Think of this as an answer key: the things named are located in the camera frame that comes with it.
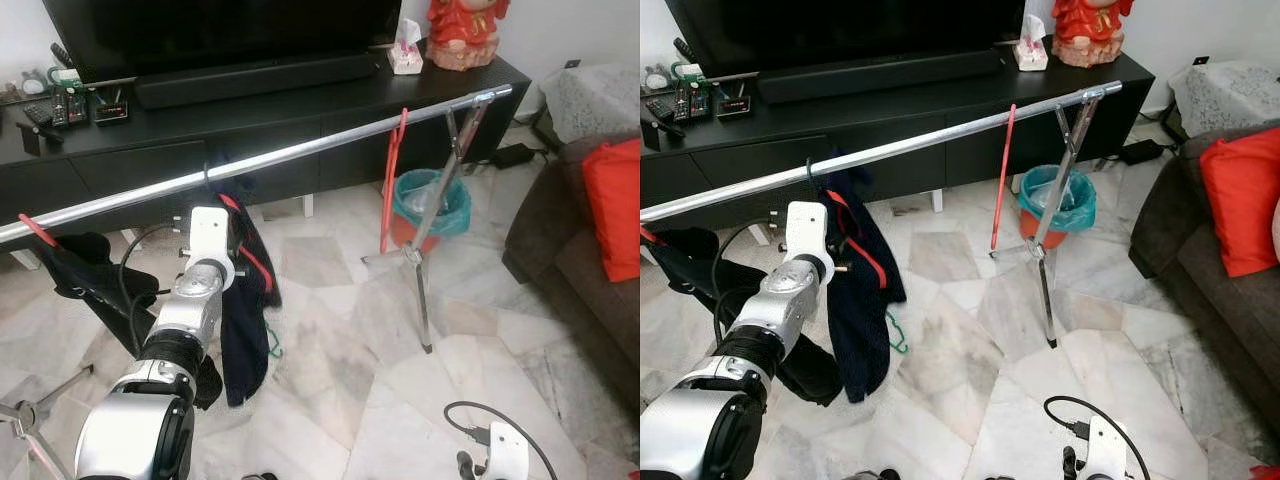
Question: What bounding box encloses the red cloth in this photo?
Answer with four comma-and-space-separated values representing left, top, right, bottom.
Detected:
582, 140, 641, 283
1198, 128, 1280, 279

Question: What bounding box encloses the red robed figurine statue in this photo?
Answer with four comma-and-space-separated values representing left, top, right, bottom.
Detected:
1050, 0, 1136, 69
425, 0, 511, 71

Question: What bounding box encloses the black garment red trim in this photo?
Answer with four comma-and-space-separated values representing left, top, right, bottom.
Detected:
815, 170, 908, 403
205, 160, 283, 406

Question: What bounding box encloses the black soundbar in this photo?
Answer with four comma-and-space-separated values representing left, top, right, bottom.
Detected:
135, 53, 379, 109
757, 48, 1004, 104

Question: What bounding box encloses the grey lace cloth cover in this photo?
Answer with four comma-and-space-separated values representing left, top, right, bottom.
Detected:
1168, 60, 1280, 138
543, 65, 641, 143

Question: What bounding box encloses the black remote holder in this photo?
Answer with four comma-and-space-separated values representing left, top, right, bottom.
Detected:
670, 38, 707, 123
50, 45, 93, 128

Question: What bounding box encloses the black flat television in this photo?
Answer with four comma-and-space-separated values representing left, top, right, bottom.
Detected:
665, 0, 1028, 79
42, 0, 403, 83

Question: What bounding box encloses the orange bin green liner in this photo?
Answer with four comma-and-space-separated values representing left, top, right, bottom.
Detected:
390, 168, 471, 251
1018, 165, 1098, 251

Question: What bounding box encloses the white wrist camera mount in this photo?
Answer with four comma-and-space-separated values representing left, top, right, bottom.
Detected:
487, 420, 529, 480
785, 202, 836, 283
1085, 415, 1128, 480
187, 207, 235, 279

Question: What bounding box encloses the silver metal clothes rack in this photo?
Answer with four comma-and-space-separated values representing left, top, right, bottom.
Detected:
640, 80, 1123, 349
0, 85, 516, 480

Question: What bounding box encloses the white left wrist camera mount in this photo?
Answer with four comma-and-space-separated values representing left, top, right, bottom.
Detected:
785, 202, 836, 283
187, 207, 235, 279

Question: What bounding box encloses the white tissue box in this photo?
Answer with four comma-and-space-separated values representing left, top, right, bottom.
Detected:
1013, 15, 1049, 71
388, 20, 426, 76

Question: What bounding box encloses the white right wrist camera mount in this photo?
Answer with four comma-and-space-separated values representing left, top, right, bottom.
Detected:
1085, 415, 1128, 480
487, 420, 529, 480

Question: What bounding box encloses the black TV cabinet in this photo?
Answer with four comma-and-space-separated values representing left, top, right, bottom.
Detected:
640, 52, 1156, 236
0, 55, 531, 261

